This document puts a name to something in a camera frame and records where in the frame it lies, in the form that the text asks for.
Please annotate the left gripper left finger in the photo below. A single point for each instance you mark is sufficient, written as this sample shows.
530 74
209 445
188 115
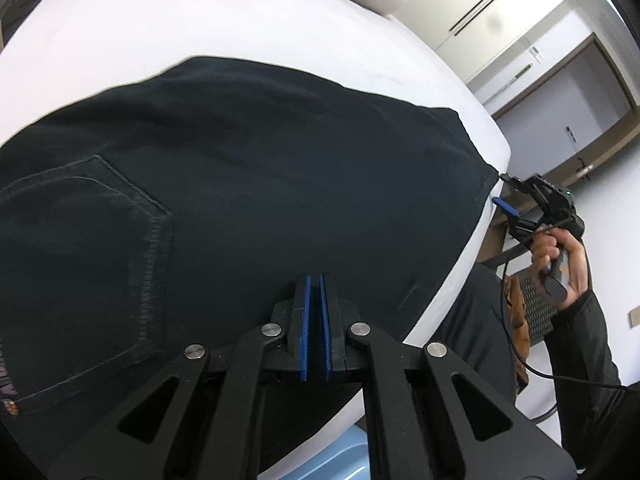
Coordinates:
294 317

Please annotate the wooden framed door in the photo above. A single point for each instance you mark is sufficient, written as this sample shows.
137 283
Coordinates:
565 112

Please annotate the white wardrobe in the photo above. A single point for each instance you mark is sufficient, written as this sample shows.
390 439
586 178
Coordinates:
468 35

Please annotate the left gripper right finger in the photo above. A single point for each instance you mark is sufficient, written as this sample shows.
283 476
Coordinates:
337 315

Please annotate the black jeans pant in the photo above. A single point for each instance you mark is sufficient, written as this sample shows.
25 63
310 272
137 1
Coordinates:
179 211

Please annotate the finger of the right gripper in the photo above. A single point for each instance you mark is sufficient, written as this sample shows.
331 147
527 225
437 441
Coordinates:
508 210

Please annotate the right forearm black sleeve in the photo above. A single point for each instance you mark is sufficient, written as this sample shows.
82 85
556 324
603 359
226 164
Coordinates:
599 427

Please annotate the person right hand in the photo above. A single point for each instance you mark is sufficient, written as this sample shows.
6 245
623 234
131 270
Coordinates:
560 268

